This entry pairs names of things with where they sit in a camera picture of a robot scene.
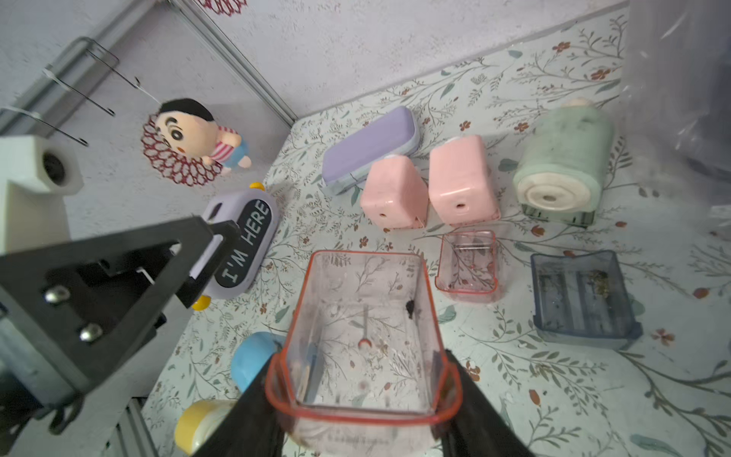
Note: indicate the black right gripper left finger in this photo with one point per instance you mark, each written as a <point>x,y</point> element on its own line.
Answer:
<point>250,429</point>

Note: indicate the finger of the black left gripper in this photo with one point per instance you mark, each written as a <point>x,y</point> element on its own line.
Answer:
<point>193,288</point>
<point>132,273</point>

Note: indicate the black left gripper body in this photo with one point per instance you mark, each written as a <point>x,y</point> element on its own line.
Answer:
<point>52,361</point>

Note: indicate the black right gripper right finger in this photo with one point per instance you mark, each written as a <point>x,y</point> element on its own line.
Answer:
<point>477,430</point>

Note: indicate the blue pencil sharpener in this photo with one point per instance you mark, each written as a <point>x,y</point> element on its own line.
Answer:
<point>252,355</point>

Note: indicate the pink sharpener shavings tray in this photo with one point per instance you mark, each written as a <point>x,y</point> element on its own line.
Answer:
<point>469,267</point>

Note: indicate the clear sharpener shavings tray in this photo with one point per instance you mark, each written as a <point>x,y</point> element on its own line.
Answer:
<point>583,301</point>

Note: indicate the pink pencil sharpener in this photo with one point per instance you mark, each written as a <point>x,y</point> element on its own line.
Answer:
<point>395,196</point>
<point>459,183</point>

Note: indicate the green pencil sharpener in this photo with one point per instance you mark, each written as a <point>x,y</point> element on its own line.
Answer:
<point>561,174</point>

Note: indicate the yellow pencil sharpener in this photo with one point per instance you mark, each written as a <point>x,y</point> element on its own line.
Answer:
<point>198,422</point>

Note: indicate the purple pencil case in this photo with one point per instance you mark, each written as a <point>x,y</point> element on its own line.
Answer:
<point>347,163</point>

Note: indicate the purple tissue box holder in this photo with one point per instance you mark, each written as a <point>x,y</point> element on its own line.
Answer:
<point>256,216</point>

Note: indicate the Shin-chan plush doll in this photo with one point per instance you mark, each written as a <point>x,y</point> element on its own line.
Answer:
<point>188,128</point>

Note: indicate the clear plastic bin liner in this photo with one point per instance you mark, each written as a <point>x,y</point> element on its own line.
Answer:
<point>676,105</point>

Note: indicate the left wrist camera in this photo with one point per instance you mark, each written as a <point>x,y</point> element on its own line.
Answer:
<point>36,176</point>

